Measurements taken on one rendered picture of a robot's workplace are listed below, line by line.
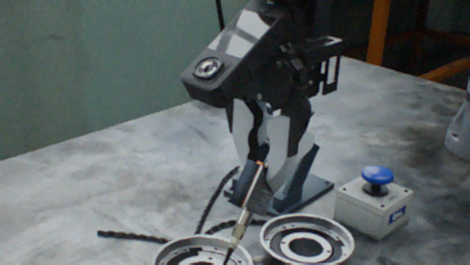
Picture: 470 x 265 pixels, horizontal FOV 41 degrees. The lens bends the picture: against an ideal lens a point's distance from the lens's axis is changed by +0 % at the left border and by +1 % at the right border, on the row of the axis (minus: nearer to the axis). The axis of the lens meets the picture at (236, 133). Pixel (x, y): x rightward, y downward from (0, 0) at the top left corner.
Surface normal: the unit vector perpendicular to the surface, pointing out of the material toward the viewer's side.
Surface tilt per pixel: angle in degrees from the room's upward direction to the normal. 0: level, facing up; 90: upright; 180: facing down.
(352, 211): 90
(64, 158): 0
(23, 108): 90
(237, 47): 31
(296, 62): 40
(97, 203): 0
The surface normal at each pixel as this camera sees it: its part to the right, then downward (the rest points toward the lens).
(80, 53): 0.72, 0.31
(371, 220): -0.69, 0.27
